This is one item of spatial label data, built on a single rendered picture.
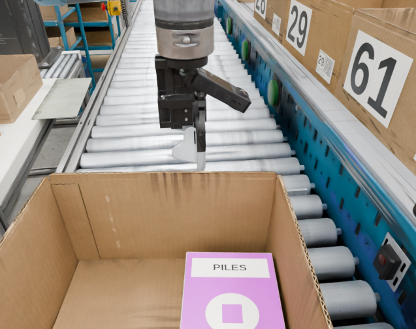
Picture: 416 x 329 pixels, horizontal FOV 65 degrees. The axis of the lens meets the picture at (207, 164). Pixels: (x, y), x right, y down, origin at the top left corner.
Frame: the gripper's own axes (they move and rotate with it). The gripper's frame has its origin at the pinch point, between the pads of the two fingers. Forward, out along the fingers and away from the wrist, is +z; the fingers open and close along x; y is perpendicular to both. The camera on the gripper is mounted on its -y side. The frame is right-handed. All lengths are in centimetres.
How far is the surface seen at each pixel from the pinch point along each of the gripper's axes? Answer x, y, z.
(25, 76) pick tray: -44, 48, -2
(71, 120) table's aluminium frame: -91, 55, 36
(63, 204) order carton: 19.8, 19.5, -7.0
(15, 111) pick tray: -31, 48, 3
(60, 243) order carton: 22.0, 20.4, -2.2
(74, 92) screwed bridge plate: -48, 36, 5
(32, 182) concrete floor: -102, 89, 80
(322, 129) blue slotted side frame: 2.0, -22.8, -5.9
